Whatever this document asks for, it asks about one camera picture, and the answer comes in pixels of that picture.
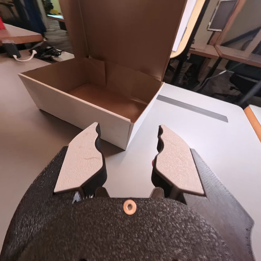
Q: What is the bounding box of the black power adapter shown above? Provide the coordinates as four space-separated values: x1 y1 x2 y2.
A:
2 42 21 58

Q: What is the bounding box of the dark background table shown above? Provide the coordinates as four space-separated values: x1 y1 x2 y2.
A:
48 14 66 31

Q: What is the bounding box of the brown wooden table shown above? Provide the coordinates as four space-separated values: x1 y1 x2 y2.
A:
0 23 43 44

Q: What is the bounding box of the orange edged table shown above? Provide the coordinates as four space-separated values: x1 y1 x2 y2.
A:
244 105 261 143

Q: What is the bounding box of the black office chair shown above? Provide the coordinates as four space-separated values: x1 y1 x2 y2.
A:
229 73 261 102

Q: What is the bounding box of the blue hanging cloth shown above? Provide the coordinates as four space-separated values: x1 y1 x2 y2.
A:
24 0 47 34

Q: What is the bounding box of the wooden desk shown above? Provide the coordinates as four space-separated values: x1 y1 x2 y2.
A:
189 44 261 68

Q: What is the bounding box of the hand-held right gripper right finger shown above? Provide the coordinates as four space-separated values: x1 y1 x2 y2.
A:
151 124 205 197

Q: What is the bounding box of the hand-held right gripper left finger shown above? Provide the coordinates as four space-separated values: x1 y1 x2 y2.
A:
53 122 108 198

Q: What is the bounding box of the framed dark board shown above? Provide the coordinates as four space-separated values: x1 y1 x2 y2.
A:
207 0 239 32

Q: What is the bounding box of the printed instruction sheet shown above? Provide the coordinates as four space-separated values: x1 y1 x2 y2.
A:
172 0 197 51

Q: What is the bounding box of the white cardboard box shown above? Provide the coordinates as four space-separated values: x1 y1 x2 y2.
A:
18 0 188 150

